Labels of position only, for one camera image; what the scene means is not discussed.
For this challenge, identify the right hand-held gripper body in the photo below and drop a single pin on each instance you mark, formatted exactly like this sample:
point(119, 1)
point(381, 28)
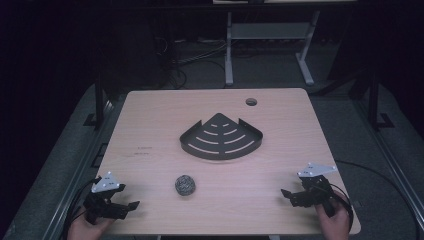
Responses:
point(316, 186)

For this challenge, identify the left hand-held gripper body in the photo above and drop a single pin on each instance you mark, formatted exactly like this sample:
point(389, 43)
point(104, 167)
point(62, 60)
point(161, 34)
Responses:
point(104, 184)

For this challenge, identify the person's right hand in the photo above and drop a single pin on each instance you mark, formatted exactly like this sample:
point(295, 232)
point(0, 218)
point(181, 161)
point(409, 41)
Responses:
point(333, 225)

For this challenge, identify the person's left hand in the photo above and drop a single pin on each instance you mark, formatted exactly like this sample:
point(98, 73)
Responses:
point(87, 230)

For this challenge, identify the steel wool ball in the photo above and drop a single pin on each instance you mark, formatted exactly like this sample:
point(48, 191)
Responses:
point(185, 185)

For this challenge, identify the black metal corner shelf rack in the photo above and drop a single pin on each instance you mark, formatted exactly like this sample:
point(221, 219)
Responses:
point(220, 141)

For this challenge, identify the aluminium floor rail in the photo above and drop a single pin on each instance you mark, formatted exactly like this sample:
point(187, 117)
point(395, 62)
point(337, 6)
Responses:
point(390, 163)
point(76, 173)

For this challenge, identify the black upright post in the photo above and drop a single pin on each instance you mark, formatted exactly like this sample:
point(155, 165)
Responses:
point(99, 100)
point(373, 100)

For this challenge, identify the grey metal stand frame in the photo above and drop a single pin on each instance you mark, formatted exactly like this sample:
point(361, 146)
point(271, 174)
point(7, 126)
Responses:
point(266, 31)

